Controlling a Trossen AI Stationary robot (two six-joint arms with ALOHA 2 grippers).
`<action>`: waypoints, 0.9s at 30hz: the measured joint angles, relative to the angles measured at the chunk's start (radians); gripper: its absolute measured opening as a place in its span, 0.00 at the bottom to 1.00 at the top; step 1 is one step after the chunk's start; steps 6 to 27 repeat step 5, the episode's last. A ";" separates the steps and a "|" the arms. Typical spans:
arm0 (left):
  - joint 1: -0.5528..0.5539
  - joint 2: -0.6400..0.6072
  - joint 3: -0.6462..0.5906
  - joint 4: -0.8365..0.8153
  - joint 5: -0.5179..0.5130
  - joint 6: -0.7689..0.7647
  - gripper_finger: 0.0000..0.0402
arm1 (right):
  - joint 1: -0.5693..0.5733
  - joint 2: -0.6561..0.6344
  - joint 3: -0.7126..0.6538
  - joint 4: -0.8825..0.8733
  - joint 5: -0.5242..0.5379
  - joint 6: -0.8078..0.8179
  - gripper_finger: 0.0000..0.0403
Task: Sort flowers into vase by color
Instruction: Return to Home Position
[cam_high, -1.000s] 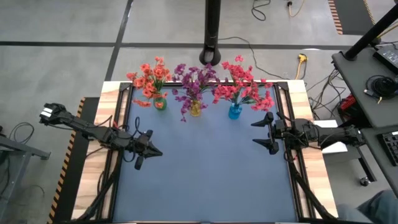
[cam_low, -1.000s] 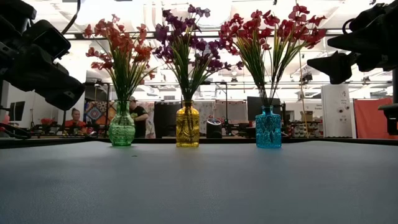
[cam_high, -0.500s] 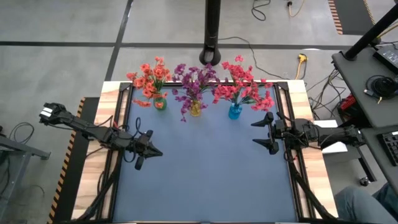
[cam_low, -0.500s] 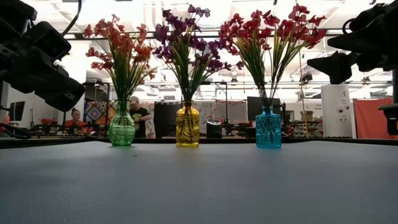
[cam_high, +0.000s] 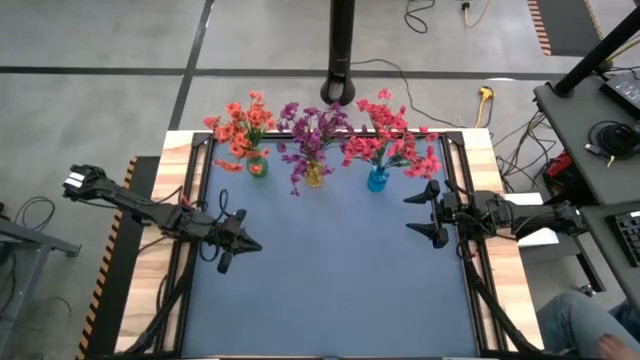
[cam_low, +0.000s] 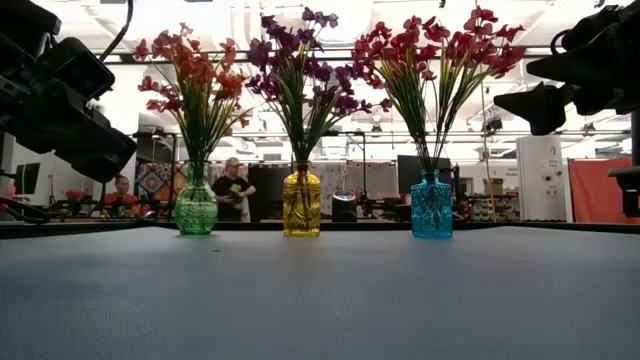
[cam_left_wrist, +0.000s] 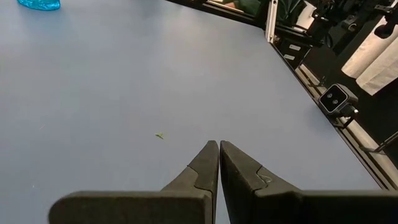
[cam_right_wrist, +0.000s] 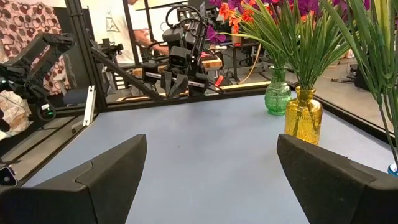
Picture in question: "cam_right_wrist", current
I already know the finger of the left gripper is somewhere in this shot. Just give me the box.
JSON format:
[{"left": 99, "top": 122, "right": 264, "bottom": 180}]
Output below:
[
  {"left": 171, "top": 73, "right": 189, "bottom": 99},
  {"left": 160, "top": 70, "right": 174, "bottom": 96}
]

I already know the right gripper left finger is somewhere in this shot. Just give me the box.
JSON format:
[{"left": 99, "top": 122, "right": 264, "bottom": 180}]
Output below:
[{"left": 0, "top": 133, "right": 148, "bottom": 224}]

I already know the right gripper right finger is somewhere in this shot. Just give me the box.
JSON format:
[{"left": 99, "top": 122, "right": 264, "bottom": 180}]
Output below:
[{"left": 277, "top": 133, "right": 398, "bottom": 224}]

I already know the purple artificial flower stem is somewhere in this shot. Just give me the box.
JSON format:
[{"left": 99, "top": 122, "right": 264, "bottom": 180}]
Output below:
[
  {"left": 206, "top": 0, "right": 308, "bottom": 91},
  {"left": 279, "top": 0, "right": 330, "bottom": 91},
  {"left": 298, "top": 0, "right": 354, "bottom": 91}
]

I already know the orange artificial flower stem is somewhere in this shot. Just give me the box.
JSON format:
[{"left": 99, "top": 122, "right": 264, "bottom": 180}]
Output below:
[
  {"left": 218, "top": 2, "right": 282, "bottom": 69},
  {"left": 239, "top": 7, "right": 285, "bottom": 69},
  {"left": 248, "top": 0, "right": 292, "bottom": 69}
]

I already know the yellow glass vase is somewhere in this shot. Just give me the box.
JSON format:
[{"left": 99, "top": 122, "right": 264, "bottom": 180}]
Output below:
[{"left": 284, "top": 86, "right": 323, "bottom": 146}]

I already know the green glass vase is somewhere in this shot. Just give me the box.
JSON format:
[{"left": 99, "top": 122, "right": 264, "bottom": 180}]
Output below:
[{"left": 264, "top": 65, "right": 292, "bottom": 116}]

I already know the wooden bench top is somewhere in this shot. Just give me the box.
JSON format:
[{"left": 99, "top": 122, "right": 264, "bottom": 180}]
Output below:
[{"left": 132, "top": 57, "right": 224, "bottom": 78}]

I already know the black metal table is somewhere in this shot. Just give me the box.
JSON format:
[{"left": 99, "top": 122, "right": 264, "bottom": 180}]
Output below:
[{"left": 214, "top": 39, "right": 271, "bottom": 83}]

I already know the person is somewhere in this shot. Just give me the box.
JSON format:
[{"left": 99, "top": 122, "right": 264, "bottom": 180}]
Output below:
[{"left": 104, "top": 0, "right": 171, "bottom": 66}]

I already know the white crumpled bag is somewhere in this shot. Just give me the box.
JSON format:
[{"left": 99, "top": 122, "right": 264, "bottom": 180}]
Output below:
[{"left": 0, "top": 90, "right": 32, "bottom": 141}]

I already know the black floor box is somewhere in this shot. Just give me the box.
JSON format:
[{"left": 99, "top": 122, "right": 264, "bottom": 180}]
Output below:
[{"left": 349, "top": 63, "right": 371, "bottom": 91}]

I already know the circle patterned curtain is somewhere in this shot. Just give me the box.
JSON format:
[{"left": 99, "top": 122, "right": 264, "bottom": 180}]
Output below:
[{"left": 0, "top": 0, "right": 72, "bottom": 96}]

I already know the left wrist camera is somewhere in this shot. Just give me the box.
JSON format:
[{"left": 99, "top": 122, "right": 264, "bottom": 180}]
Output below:
[{"left": 169, "top": 46, "right": 191, "bottom": 68}]

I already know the yellow hanging cable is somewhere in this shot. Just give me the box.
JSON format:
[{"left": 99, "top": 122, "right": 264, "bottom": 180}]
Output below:
[{"left": 238, "top": 43, "right": 262, "bottom": 85}]

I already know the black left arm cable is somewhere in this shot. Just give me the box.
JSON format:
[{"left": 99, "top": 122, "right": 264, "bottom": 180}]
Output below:
[{"left": 164, "top": 4, "right": 205, "bottom": 57}]

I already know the small black camera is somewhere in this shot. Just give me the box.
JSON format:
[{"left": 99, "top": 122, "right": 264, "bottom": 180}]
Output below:
[{"left": 0, "top": 164, "right": 19, "bottom": 187}]

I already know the silver metal bracket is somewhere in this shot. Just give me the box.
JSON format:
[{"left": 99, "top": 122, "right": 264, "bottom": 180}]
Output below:
[{"left": 70, "top": 85, "right": 97, "bottom": 133}]

